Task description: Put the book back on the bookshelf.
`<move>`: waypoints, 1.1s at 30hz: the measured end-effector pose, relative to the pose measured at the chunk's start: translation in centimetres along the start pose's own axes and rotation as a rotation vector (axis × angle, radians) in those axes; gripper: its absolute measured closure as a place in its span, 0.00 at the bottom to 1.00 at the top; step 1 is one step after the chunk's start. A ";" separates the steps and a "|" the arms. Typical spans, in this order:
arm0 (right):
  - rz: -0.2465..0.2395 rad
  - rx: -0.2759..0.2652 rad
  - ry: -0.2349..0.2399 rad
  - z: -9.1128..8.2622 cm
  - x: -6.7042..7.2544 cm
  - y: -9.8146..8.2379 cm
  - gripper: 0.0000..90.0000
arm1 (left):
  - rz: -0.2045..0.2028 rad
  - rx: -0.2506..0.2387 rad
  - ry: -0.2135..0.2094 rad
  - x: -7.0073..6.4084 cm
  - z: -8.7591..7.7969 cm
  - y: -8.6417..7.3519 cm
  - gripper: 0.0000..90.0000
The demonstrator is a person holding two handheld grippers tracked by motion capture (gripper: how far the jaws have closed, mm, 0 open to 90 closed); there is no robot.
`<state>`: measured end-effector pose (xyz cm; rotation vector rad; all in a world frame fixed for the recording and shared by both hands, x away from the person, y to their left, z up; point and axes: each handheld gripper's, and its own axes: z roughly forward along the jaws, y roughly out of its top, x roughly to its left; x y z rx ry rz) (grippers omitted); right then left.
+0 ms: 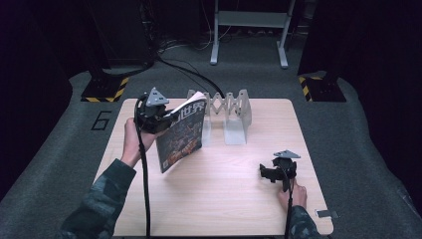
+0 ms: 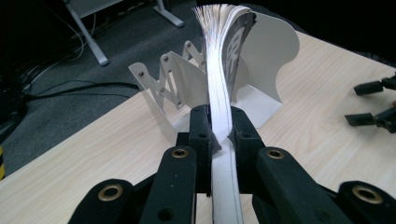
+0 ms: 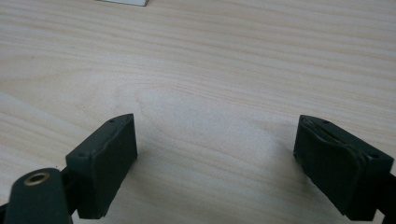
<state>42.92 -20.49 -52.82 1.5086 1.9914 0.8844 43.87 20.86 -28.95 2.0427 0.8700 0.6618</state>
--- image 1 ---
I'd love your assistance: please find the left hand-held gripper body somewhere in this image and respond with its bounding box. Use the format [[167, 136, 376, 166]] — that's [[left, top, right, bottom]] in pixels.
[[134, 87, 174, 134]]

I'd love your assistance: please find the white metal table frame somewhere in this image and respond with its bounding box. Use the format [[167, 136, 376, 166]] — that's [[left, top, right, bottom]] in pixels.
[[209, 0, 297, 70]]

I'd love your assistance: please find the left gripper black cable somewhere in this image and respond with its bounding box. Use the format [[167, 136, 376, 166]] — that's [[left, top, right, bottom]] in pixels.
[[133, 94, 152, 239]]

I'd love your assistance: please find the black tape strip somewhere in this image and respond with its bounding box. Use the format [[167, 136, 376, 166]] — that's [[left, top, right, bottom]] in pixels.
[[315, 209, 340, 219]]

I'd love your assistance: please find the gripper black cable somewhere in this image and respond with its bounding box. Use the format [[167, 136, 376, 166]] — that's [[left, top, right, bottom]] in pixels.
[[133, 94, 152, 239], [283, 167, 295, 239]]

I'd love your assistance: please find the dark cover magazine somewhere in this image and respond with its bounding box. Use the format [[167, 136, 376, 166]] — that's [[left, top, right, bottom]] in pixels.
[[155, 91, 208, 174]]

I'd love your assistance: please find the bundle of thin floor cables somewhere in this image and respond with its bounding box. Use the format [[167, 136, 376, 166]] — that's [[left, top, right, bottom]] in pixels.
[[158, 28, 233, 53]]

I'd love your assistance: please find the person's left hand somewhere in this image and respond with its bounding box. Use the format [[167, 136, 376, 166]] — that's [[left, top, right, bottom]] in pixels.
[[120, 118, 161, 169]]

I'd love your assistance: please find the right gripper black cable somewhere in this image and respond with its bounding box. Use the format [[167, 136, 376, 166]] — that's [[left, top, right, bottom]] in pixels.
[[283, 167, 295, 239]]

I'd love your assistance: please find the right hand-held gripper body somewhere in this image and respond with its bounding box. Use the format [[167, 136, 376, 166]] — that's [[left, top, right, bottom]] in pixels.
[[270, 149, 302, 193]]

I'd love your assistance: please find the black stand base striped edge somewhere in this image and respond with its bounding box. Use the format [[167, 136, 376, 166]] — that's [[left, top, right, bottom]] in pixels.
[[297, 73, 347, 104], [80, 75, 130, 104]]

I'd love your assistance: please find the person's right hand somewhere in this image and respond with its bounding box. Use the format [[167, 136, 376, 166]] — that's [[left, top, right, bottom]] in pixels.
[[277, 178, 309, 214]]

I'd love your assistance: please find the thick black floor cable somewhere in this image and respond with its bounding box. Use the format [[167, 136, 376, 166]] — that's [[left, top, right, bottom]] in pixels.
[[154, 55, 227, 100]]

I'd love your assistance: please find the expanding grey metal book rack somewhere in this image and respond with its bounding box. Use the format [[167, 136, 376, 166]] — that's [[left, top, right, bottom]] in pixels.
[[186, 88, 253, 147]]

